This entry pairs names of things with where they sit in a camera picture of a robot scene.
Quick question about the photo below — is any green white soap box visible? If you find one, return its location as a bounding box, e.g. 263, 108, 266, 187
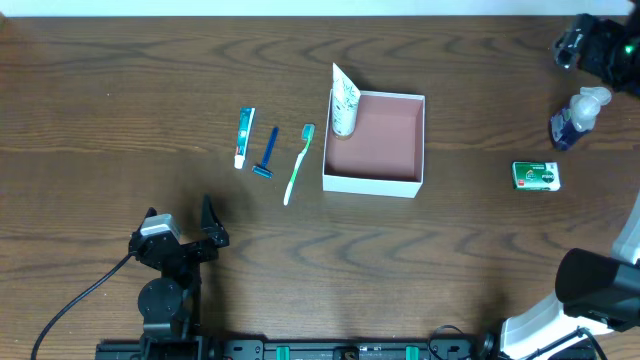
512, 161, 561, 192

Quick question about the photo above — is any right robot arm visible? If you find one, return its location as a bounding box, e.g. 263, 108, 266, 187
483, 9, 639, 359

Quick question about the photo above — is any blue disposable razor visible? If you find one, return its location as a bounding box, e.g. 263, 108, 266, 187
252, 127, 279, 179

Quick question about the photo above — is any blue soap pump bottle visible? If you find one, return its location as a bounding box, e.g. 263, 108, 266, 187
549, 87, 612, 151

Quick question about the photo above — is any white lotion tube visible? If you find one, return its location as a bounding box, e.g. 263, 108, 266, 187
331, 64, 361, 138

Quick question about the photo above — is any white cardboard box pink inside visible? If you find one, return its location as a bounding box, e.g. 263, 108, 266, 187
322, 91, 426, 198

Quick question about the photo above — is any green white toothbrush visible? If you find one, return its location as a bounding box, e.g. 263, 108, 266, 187
283, 123, 315, 206

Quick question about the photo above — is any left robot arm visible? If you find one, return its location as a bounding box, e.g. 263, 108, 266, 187
129, 196, 230, 341

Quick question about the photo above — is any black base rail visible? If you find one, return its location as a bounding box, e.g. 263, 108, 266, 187
94, 335, 597, 360

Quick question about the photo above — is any green white toothpaste tube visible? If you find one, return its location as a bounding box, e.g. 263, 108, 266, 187
234, 107, 256, 170

